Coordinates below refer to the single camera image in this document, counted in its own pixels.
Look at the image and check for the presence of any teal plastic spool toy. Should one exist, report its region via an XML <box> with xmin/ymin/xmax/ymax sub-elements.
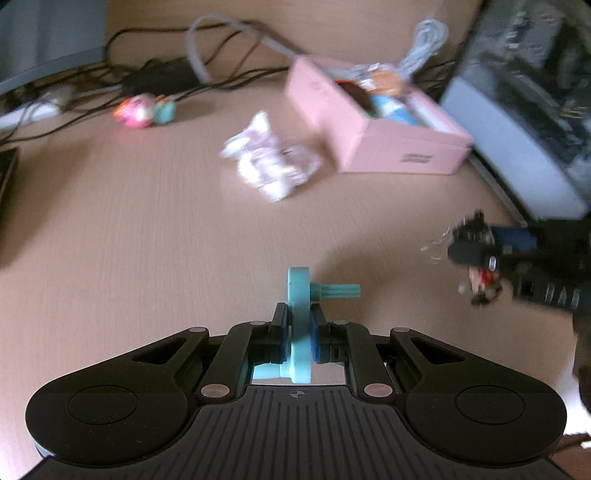
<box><xmin>252</xmin><ymin>267</ymin><xmax>361</xmax><ymax>384</ymax></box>

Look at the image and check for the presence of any cartoon boy keychain figure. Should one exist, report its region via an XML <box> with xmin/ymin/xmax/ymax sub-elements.
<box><xmin>421</xmin><ymin>210</ymin><xmax>503</xmax><ymax>308</ymax></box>

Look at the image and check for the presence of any white pink wrapper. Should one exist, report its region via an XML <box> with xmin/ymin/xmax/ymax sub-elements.
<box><xmin>219</xmin><ymin>111</ymin><xmax>322</xmax><ymax>202</ymax></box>

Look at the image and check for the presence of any blue white tissue pack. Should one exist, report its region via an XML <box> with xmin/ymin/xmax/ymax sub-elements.
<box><xmin>370</xmin><ymin>95</ymin><xmax>421</xmax><ymax>126</ymax></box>

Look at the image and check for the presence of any pink teal duck toy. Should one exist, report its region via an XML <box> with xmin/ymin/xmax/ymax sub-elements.
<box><xmin>113</xmin><ymin>93</ymin><xmax>176</xmax><ymax>129</ymax></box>

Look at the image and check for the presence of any orange snack packet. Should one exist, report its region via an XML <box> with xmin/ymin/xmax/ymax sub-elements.
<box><xmin>367</xmin><ymin>69</ymin><xmax>407</xmax><ymax>98</ymax></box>

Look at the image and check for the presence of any glass-sided computer case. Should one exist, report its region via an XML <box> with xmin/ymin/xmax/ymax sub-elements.
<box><xmin>439</xmin><ymin>1</ymin><xmax>590</xmax><ymax>219</ymax></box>

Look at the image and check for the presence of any pink cardboard box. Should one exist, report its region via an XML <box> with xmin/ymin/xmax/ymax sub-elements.
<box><xmin>286</xmin><ymin>55</ymin><xmax>473</xmax><ymax>175</ymax></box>

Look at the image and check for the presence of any red brown round toy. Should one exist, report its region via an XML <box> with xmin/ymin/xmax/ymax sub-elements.
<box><xmin>335</xmin><ymin>80</ymin><xmax>377</xmax><ymax>117</ymax></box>

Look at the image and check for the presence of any black keyboard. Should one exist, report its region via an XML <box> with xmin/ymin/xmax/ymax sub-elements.
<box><xmin>0</xmin><ymin>148</ymin><xmax>19</xmax><ymax>217</ymax></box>

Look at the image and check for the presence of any grey monitor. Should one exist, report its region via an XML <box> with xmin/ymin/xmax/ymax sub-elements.
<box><xmin>0</xmin><ymin>0</ymin><xmax>108</xmax><ymax>94</ymax></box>

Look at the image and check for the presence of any white coiled charger cable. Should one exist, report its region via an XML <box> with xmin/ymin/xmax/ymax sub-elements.
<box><xmin>396</xmin><ymin>18</ymin><xmax>450</xmax><ymax>80</ymax></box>

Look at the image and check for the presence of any grey looped cable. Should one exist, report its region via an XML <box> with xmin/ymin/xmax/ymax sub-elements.
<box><xmin>185</xmin><ymin>14</ymin><xmax>306</xmax><ymax>85</ymax></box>

